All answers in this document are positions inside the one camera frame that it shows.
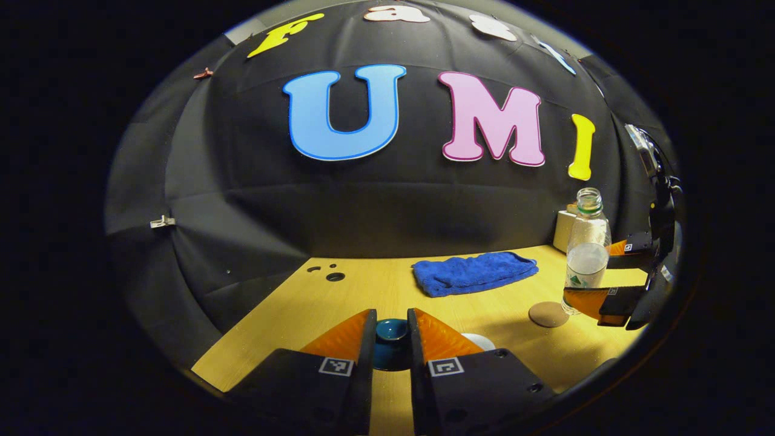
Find blue towel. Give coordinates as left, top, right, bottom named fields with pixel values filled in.
left=412, top=251, right=539, bottom=298

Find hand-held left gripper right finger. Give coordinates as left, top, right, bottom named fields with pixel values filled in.
left=407, top=308, right=556, bottom=436

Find clear plastic water bottle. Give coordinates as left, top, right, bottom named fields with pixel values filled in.
left=561, top=187, right=612, bottom=315

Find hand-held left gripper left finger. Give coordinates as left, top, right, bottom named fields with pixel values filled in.
left=227, top=309, right=378, bottom=436

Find black backdrop cloth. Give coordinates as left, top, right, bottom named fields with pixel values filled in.
left=104, top=0, right=682, bottom=370

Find white toaster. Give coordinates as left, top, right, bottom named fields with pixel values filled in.
left=552, top=203, right=582, bottom=254

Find teacup with white inside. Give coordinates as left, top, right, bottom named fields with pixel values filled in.
left=461, top=333, right=497, bottom=352

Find round brown coaster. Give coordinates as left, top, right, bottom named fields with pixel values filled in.
left=528, top=301, right=570, bottom=328

